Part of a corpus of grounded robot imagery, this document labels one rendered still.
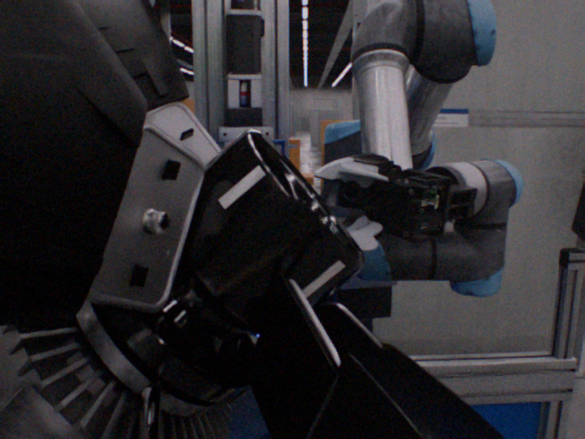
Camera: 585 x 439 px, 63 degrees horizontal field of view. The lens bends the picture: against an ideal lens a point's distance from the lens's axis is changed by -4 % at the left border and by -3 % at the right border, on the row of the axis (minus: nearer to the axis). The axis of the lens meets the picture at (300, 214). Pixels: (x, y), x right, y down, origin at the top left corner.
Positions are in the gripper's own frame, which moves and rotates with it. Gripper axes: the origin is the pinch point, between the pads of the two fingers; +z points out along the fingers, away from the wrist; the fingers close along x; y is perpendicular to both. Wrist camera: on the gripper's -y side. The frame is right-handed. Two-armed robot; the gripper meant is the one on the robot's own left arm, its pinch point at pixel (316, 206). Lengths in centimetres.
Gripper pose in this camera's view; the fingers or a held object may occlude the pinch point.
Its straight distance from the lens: 53.0
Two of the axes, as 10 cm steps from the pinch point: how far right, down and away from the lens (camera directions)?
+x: -0.6, 9.6, 2.7
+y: 6.2, 2.5, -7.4
